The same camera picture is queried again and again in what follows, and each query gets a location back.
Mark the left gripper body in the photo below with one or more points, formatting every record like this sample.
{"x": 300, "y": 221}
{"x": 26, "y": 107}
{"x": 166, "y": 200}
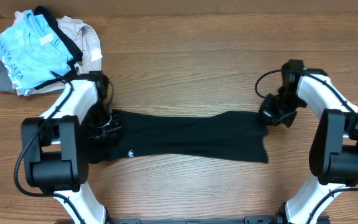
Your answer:
{"x": 109, "y": 129}

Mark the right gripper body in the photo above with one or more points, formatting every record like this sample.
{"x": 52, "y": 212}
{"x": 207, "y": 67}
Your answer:
{"x": 281, "y": 109}

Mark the black polo shirt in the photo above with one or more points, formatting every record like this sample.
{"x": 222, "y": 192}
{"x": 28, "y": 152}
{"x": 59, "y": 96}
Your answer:
{"x": 233, "y": 135}

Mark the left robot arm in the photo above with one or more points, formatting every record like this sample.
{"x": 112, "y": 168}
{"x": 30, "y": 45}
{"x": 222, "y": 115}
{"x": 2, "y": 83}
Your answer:
{"x": 57, "y": 146}

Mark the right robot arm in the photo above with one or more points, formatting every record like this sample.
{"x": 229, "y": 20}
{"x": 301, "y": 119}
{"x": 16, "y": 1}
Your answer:
{"x": 333, "y": 157}

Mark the black folded garment in pile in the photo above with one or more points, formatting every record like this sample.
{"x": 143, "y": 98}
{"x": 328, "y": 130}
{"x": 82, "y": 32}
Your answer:
{"x": 71, "y": 46}

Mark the beige folded garment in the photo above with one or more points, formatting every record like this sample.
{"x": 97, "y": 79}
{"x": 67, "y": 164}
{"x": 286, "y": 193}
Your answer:
{"x": 86, "y": 38}

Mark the light blue folded t-shirt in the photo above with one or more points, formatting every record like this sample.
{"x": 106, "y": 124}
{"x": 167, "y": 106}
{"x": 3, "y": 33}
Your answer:
{"x": 32, "y": 52}

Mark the grey folded garment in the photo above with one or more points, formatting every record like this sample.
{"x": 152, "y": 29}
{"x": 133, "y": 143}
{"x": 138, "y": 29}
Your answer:
{"x": 6, "y": 84}

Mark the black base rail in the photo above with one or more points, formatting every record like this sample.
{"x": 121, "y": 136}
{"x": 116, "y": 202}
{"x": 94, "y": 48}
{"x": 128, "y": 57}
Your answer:
{"x": 191, "y": 221}

